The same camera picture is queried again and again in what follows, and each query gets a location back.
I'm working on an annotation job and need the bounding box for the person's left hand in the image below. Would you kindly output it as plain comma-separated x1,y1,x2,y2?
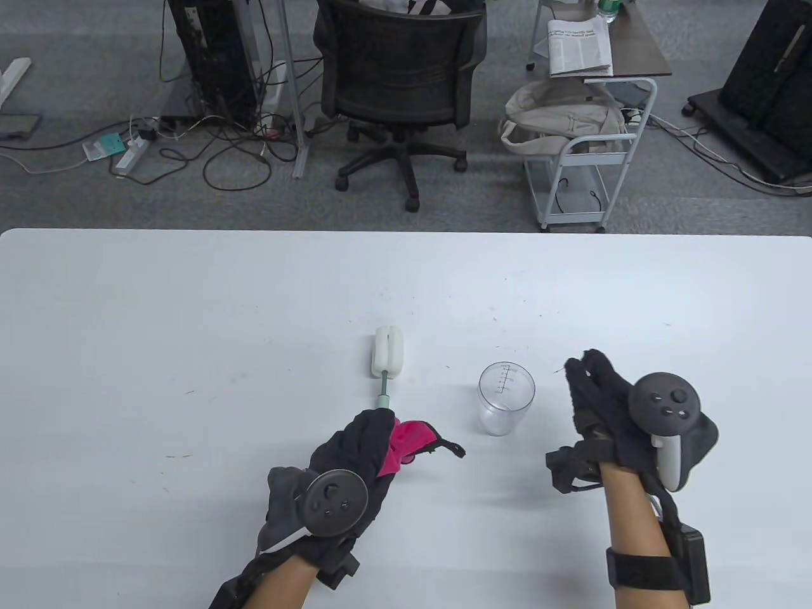
257,409,402,566

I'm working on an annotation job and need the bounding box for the person's right hand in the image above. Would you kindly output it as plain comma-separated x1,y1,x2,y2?
565,348,721,492

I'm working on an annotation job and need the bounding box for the pink and grey cloth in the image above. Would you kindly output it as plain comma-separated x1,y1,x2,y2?
377,419,467,478

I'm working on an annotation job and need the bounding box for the clear plastic shaker cup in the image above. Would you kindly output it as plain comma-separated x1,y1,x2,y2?
478,362,536,437

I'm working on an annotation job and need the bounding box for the green-handled white sponge cup brush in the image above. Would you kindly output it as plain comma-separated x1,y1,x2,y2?
371,325,405,419

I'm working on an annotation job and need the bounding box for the person's left forearm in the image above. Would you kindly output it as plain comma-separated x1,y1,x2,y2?
244,555,318,609

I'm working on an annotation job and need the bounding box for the person's right forearm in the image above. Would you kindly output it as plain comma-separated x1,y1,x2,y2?
599,463,689,609

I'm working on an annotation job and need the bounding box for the grey left hand controller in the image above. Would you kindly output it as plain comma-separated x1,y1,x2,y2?
265,467,370,553

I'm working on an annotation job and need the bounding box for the white metal cart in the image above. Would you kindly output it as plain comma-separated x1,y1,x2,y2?
524,77,658,233

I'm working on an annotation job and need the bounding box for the beige backpack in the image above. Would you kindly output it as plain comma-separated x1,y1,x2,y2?
499,81,629,158

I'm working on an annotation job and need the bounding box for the folded newspaper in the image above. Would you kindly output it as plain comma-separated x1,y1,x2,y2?
547,17,614,78

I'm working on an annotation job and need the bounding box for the brown side table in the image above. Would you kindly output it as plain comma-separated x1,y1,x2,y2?
527,0,673,80

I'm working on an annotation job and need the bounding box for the black rolling cabinet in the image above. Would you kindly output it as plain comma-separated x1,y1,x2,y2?
682,0,812,186

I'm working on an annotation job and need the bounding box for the grey metal desk leg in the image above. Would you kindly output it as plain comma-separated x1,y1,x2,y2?
277,0,311,180

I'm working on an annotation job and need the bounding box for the white power strip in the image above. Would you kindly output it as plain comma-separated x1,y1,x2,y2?
114,136,151,177

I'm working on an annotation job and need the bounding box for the white desk foot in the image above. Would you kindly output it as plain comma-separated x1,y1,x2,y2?
260,60,287,121
0,57,32,107

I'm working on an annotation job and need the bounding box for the black mesh office chair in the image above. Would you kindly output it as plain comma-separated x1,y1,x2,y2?
314,0,489,213

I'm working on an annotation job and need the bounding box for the black computer tower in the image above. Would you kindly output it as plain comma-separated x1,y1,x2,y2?
166,0,264,131

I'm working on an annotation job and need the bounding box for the dark grey floor plate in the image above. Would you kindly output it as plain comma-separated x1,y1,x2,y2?
0,114,43,141

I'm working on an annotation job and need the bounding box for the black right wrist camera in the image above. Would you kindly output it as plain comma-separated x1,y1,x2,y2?
546,444,603,494

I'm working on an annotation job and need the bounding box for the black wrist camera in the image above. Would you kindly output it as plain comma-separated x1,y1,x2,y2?
546,444,603,494
317,539,359,589

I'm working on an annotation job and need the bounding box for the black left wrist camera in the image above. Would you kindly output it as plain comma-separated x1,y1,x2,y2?
317,539,359,589

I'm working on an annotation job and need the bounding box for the black left forearm strap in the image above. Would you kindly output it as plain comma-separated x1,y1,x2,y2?
209,552,280,609

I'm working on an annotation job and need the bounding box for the black forearm strap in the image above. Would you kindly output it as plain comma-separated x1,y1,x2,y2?
606,501,711,606
209,552,280,609

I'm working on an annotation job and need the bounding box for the black right forearm strap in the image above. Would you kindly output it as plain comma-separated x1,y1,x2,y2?
606,501,711,606

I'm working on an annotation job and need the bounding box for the white floor cable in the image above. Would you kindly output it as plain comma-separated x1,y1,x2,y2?
647,114,812,194

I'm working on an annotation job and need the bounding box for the tangle of black cables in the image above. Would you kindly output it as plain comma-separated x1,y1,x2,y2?
159,95,318,191

